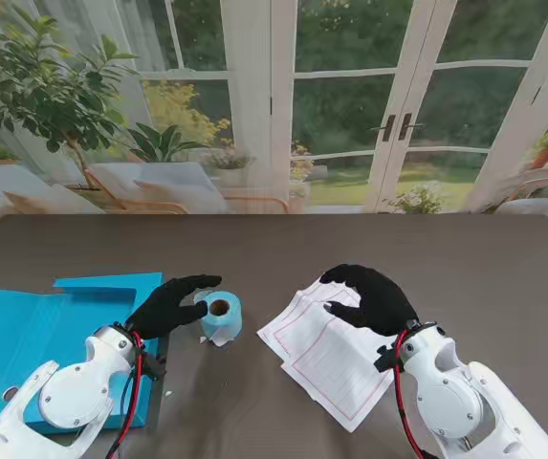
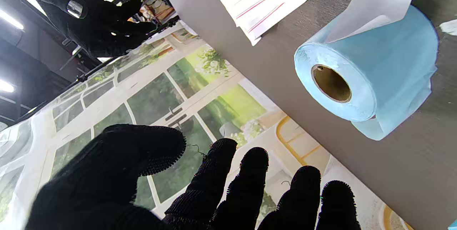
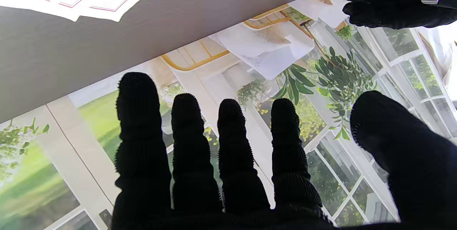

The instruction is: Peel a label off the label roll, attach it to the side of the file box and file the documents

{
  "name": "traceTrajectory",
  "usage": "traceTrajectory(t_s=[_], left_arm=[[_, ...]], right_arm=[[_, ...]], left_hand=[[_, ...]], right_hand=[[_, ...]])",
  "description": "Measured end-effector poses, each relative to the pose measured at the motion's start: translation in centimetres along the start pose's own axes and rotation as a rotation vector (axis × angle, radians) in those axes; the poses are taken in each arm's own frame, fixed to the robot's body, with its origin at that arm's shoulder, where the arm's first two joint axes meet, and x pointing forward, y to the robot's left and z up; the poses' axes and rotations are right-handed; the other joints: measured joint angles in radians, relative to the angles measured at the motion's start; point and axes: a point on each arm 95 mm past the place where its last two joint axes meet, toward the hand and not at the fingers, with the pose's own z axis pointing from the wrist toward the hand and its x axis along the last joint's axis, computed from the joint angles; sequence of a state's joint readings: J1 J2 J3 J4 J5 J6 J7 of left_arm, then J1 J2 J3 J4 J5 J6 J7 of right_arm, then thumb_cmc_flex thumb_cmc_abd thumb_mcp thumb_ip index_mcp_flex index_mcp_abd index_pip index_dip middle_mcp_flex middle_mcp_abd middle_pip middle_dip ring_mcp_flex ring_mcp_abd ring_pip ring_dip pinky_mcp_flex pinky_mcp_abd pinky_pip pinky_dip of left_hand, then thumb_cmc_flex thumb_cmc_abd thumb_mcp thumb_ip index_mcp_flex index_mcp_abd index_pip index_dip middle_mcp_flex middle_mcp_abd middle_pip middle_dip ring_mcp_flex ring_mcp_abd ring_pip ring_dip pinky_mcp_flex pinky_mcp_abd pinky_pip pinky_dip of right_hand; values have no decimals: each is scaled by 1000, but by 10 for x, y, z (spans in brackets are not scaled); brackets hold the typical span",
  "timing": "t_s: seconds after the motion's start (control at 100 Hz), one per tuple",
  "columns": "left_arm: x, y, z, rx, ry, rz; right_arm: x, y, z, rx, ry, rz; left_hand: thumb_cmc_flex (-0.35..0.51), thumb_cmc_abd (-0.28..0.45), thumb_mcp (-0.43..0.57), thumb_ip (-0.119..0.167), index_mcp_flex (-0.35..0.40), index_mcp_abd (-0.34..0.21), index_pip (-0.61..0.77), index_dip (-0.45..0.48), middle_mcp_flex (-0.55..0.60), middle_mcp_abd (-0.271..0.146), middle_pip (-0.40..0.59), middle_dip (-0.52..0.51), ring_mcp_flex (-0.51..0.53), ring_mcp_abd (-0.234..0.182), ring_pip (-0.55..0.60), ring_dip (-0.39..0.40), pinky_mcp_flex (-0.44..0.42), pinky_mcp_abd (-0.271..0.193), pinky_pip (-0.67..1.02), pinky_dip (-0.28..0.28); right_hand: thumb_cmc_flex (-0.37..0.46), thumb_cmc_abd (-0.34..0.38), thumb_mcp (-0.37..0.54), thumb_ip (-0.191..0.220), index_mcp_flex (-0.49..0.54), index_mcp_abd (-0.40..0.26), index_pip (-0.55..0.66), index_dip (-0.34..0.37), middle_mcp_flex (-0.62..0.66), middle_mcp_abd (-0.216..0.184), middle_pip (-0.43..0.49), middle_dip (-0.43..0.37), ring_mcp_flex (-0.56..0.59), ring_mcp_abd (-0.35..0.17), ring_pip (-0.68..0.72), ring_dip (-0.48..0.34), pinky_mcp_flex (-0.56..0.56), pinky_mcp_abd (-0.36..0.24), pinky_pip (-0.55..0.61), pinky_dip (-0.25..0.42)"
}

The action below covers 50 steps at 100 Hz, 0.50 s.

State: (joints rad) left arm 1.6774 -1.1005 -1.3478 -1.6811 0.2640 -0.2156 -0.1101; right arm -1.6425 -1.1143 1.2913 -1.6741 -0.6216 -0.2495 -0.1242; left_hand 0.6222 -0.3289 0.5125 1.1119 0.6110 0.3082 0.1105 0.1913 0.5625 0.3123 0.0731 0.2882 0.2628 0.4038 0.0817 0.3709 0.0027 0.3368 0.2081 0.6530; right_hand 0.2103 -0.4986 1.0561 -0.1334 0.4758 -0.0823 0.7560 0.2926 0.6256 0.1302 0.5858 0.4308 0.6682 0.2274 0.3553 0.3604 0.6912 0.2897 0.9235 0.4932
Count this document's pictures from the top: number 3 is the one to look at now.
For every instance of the printed garden room backdrop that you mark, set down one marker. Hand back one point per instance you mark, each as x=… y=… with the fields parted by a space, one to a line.
x=250 y=51

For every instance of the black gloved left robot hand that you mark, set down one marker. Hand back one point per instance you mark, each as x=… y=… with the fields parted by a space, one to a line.
x=392 y=5

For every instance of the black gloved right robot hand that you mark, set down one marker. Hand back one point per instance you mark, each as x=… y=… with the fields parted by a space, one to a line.
x=142 y=173

